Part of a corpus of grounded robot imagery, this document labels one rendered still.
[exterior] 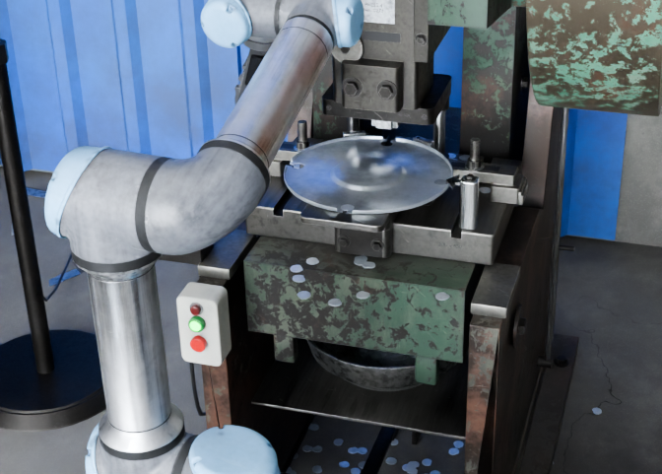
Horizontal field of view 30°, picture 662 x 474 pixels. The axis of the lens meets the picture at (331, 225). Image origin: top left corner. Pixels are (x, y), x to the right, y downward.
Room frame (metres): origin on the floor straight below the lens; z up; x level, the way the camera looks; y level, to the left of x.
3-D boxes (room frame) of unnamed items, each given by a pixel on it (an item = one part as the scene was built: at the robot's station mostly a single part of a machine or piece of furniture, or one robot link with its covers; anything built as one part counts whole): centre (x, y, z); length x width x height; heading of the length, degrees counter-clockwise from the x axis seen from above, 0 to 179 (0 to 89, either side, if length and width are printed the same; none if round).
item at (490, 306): (2.07, -0.40, 0.45); 0.92 x 0.12 x 0.90; 162
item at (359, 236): (1.85, -0.05, 0.72); 0.25 x 0.14 x 0.14; 162
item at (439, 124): (2.05, -0.20, 0.81); 0.02 x 0.02 x 0.14
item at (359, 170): (1.90, -0.07, 0.78); 0.29 x 0.29 x 0.01
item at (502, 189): (1.97, -0.27, 0.76); 0.17 x 0.06 x 0.10; 72
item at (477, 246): (2.02, -0.10, 0.68); 0.45 x 0.30 x 0.06; 72
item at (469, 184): (1.85, -0.23, 0.75); 0.03 x 0.03 x 0.10; 72
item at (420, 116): (2.02, -0.11, 0.86); 0.20 x 0.16 x 0.05; 72
